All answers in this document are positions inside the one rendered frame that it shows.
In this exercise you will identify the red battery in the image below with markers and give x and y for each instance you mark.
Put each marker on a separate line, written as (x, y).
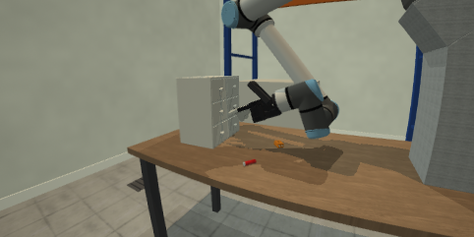
(249, 162)

